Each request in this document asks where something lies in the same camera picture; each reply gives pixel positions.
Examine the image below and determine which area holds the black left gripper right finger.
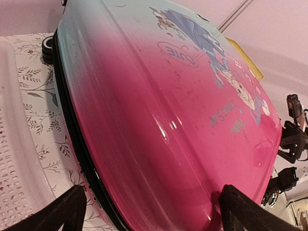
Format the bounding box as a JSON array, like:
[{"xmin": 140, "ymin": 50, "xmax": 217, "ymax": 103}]
[{"xmin": 218, "ymin": 185, "xmax": 300, "ymax": 231}]

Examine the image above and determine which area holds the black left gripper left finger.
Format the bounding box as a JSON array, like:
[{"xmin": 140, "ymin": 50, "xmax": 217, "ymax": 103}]
[{"xmin": 6, "ymin": 185, "xmax": 87, "ymax": 231}]

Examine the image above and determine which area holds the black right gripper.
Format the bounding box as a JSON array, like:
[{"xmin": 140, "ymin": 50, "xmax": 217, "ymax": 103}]
[{"xmin": 278, "ymin": 121, "xmax": 308, "ymax": 164}]

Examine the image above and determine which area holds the pink and teal kids suitcase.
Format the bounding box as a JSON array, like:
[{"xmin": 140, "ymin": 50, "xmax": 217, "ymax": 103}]
[{"xmin": 52, "ymin": 0, "xmax": 282, "ymax": 231}]

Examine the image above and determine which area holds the white perforated plastic basket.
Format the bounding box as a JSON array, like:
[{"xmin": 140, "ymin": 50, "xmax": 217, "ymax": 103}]
[{"xmin": 0, "ymin": 42, "xmax": 55, "ymax": 230}]

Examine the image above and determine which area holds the yellow top drawer box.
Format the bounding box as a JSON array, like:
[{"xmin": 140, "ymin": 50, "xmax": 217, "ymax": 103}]
[{"xmin": 226, "ymin": 37, "xmax": 264, "ymax": 81}]

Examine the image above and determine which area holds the floral patterned table mat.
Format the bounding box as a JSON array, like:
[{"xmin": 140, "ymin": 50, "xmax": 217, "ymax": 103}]
[{"xmin": 0, "ymin": 33, "xmax": 116, "ymax": 231}]

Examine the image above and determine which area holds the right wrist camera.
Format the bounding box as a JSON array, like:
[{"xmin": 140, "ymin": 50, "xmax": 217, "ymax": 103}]
[{"xmin": 286, "ymin": 94, "xmax": 303, "ymax": 120}]

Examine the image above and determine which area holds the right wall aluminium post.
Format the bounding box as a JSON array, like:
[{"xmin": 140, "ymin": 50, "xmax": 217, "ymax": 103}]
[{"xmin": 217, "ymin": 0, "xmax": 254, "ymax": 33}]

